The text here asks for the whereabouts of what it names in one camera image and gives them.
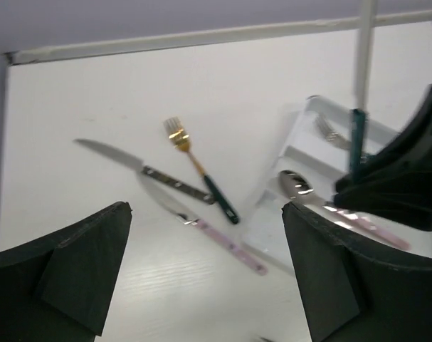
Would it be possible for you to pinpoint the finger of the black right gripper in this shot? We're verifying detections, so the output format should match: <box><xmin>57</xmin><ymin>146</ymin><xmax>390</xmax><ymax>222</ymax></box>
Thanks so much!
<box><xmin>334</xmin><ymin>85</ymin><xmax>432</xmax><ymax>232</ymax></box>

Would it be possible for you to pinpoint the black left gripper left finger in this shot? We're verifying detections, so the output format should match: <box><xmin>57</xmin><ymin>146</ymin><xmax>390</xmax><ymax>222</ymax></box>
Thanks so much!
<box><xmin>0</xmin><ymin>202</ymin><xmax>132</xmax><ymax>342</ymax></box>

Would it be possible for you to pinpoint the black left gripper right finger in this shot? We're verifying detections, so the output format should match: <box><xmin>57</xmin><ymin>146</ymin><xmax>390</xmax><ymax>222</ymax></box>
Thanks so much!
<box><xmin>283</xmin><ymin>202</ymin><xmax>432</xmax><ymax>341</ymax></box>

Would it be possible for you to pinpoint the teal handled knife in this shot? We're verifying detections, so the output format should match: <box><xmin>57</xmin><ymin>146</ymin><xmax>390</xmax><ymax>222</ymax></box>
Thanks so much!
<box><xmin>349</xmin><ymin>0</ymin><xmax>378</xmax><ymax>182</ymax></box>

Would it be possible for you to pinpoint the pink handled spoon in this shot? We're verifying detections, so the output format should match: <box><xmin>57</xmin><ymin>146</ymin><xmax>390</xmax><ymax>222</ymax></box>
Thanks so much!
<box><xmin>278</xmin><ymin>170</ymin><xmax>411</xmax><ymax>250</ymax></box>

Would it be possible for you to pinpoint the pink handled knife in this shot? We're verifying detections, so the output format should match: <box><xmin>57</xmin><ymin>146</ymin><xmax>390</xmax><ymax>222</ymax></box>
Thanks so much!
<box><xmin>137</xmin><ymin>172</ymin><xmax>268</xmax><ymax>276</ymax></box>

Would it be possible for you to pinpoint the dark marbled handled knife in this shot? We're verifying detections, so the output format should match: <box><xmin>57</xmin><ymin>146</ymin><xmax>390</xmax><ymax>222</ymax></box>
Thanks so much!
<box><xmin>73</xmin><ymin>138</ymin><xmax>216</xmax><ymax>205</ymax></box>

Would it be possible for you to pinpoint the white cutlery tray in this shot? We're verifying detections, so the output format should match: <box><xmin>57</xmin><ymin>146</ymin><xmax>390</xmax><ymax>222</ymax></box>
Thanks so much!
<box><xmin>238</xmin><ymin>95</ymin><xmax>416</xmax><ymax>279</ymax></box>

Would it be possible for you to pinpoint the teal handled fork in tray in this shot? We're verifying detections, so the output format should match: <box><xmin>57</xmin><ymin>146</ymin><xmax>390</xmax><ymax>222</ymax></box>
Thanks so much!
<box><xmin>314</xmin><ymin>114</ymin><xmax>351</xmax><ymax>150</ymax></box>

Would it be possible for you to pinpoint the gold fork green handle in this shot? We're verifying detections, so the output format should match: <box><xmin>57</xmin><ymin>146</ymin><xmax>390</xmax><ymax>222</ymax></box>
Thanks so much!
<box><xmin>164</xmin><ymin>117</ymin><xmax>241</xmax><ymax>225</ymax></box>

